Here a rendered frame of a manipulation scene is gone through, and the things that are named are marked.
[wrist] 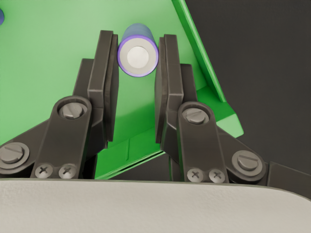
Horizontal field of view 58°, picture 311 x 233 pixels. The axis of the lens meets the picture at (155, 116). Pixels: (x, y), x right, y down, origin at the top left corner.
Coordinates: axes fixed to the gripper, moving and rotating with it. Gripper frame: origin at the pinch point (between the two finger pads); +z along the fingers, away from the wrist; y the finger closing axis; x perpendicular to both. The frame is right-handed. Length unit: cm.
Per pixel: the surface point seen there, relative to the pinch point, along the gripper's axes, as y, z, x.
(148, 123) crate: 1.3, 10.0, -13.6
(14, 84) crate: -11.5, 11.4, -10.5
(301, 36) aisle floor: 34, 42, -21
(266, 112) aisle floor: 30, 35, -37
